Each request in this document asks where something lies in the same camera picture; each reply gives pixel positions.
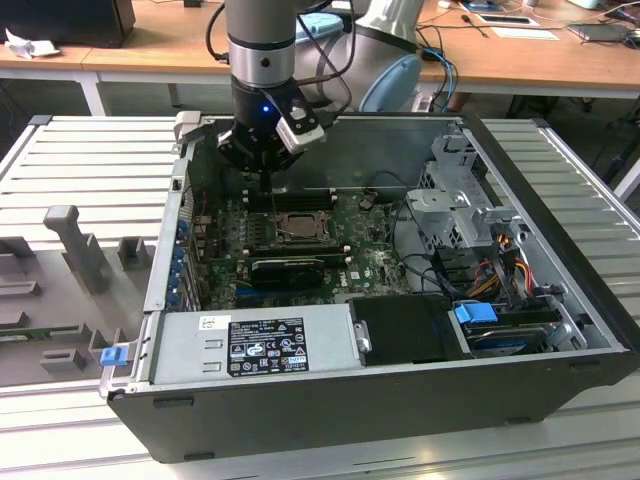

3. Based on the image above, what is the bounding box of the black open PC case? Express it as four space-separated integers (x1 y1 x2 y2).
97 110 640 466

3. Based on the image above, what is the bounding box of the blue case latch clip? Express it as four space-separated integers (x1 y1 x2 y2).
99 347 126 370

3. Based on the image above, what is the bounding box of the black graphics card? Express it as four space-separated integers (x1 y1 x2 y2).
249 257 326 291

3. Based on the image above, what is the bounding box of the silver power supply unit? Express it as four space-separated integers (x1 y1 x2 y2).
149 302 362 386

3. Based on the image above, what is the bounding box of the white framed tablet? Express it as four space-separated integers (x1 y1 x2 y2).
474 12 539 27

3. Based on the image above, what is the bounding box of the dark notebook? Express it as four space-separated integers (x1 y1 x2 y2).
567 22 634 44

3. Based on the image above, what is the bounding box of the crumpled white paper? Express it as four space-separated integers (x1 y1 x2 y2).
4 27 61 60

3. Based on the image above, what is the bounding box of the black box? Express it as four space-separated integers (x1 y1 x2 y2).
0 0 136 50

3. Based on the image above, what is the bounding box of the silver metal disk bay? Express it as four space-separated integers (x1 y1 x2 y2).
404 133 531 251

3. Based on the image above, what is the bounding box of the CPU socket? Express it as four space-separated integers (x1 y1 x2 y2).
273 208 335 249

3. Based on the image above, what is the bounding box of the wooden desk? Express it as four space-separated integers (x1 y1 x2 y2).
0 0 640 119

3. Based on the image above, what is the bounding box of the white paper sheet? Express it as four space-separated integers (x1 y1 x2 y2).
492 25 561 41

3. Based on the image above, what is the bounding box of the black RAM slot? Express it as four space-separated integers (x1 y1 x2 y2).
248 192 335 200
248 197 335 206
248 253 349 262
248 186 335 195
248 202 335 212
248 248 347 257
248 258 350 268
248 244 346 252

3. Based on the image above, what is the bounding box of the yellow red wire bundle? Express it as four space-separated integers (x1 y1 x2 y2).
512 252 536 296

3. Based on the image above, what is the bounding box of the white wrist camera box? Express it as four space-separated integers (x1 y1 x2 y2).
274 99 326 156

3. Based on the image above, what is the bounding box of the hard disk drive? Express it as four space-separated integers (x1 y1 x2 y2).
462 324 551 359

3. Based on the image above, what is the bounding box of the orange yellow wire bundle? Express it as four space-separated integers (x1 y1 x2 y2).
467 272 501 299

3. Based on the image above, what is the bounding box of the black flat cable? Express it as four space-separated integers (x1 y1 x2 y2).
494 249 526 309

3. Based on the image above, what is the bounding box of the green RAM stick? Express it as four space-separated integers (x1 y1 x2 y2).
0 324 81 342

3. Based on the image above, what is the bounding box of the green motherboard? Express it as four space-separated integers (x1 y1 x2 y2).
199 192 416 311

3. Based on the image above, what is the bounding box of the blue disk carrier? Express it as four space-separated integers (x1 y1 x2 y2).
452 302 499 334

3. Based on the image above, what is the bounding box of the grey parts rack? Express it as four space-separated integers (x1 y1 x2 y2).
0 204 161 389

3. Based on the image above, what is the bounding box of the grey plastic case latch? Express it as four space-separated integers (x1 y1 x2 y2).
173 110 209 146

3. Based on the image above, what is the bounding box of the metal socket cover frame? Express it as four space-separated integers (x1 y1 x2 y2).
277 210 332 246

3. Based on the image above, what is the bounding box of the black plastic air shroud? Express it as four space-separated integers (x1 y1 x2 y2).
347 294 471 366

